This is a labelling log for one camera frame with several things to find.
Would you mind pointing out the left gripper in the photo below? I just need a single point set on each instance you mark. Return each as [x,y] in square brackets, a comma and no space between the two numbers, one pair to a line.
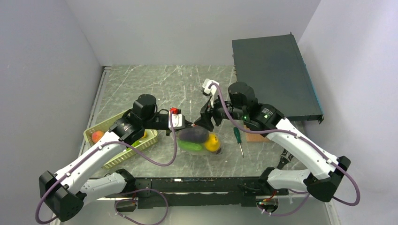
[187,123]

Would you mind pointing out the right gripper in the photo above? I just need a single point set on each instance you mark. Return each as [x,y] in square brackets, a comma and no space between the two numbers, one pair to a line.
[206,113]

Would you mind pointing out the dark purple toy eggplant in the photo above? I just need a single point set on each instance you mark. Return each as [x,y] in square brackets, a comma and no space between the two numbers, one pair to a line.
[195,134]

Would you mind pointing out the clear zip top bag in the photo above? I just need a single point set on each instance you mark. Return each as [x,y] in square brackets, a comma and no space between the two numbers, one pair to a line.
[204,151]

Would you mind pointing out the green toy cucumber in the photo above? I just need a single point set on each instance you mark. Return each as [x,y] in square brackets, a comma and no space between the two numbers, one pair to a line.
[189,146]

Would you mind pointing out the yellow toy fruit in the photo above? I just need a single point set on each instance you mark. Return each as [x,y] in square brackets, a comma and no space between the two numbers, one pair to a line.
[212,144]

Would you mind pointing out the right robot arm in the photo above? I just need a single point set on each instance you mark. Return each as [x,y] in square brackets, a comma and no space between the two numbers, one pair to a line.
[323,171]

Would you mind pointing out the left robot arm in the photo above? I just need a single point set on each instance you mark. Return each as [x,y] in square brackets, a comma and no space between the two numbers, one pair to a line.
[64,193]

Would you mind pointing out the green plastic basket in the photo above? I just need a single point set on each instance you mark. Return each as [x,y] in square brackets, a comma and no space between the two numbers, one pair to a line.
[150,138]

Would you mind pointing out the wooden board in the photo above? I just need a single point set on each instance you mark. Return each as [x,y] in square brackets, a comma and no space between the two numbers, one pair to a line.
[256,138]

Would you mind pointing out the dark green metal case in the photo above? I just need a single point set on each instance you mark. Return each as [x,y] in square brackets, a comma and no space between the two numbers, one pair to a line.
[274,67]

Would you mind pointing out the black pliers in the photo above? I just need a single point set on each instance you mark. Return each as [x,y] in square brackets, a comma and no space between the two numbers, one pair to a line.
[285,158]

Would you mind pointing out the red toy tomato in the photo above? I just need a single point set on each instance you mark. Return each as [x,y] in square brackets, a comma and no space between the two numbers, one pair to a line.
[96,136]

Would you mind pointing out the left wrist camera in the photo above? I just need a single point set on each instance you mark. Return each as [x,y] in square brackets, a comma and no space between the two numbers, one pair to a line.
[176,119]

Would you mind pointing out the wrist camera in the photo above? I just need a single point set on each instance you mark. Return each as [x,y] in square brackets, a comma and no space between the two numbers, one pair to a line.
[209,88]
[176,119]

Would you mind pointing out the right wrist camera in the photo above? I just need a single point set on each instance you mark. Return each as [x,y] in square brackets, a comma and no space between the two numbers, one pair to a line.
[209,88]

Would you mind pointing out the green handled screwdriver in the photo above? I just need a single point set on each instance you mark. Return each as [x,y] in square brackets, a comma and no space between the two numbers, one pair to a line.
[238,139]

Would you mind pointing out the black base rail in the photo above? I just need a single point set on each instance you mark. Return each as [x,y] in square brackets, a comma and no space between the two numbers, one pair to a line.
[199,191]

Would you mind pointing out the aluminium frame rail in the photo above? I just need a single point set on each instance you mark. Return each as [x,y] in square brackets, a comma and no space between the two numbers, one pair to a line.
[93,114]

